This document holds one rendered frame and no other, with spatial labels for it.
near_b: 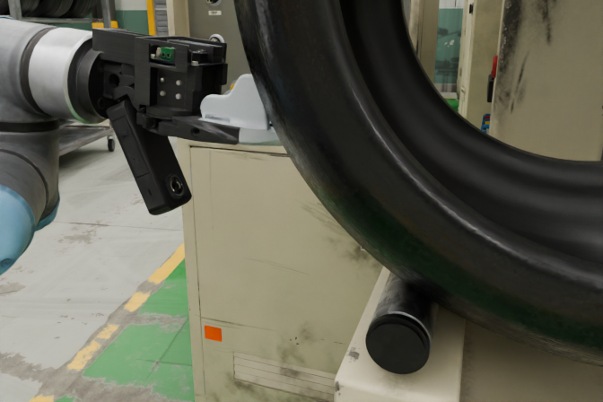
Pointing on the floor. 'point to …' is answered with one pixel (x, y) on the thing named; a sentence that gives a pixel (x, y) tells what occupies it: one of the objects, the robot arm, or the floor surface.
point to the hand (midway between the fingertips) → (290, 140)
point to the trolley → (56, 12)
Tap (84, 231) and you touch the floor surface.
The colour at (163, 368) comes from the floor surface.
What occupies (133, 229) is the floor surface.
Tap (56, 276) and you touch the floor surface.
